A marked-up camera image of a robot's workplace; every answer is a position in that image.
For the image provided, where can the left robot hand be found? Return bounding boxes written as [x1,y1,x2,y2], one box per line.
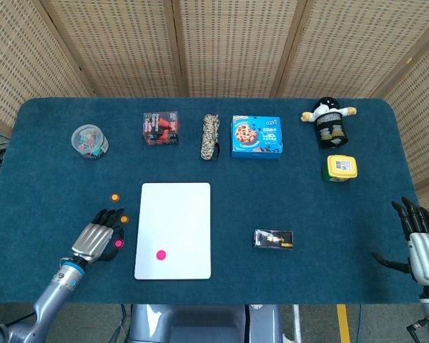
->
[70,208,126,264]

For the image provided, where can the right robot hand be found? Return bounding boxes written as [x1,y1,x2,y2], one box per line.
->
[370,196,429,287]

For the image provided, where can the white magnetic board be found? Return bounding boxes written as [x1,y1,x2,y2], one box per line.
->
[134,182,212,281]

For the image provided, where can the clear jar of binder clips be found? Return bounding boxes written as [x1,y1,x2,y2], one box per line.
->
[70,124,109,161]

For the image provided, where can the green box with yellow lid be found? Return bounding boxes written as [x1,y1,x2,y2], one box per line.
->
[321,154,358,184]

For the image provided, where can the clear box of red-black clips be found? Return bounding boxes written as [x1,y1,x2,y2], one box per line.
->
[142,111,181,146]

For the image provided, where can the grey robot torso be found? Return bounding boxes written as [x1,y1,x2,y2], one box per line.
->
[128,304,283,343]

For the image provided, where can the black mesh pen holder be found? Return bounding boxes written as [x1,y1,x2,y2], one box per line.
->
[315,113,350,150]

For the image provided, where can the white table leg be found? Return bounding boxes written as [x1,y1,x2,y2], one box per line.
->
[292,304,303,343]

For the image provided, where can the blue felt table cover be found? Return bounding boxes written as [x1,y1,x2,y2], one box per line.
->
[0,96,425,305]

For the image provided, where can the black ink stick box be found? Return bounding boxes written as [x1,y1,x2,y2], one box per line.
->
[252,229,295,251]

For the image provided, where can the penguin plush toy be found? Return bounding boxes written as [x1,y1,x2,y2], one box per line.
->
[300,96,358,124]

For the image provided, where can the blue cookie box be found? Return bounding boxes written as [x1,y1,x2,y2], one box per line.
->
[230,115,284,160]

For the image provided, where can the woven folding screen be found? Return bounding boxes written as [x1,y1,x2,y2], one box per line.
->
[0,0,429,222]

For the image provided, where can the braided rope bundle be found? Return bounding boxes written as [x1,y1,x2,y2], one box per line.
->
[199,114,222,161]

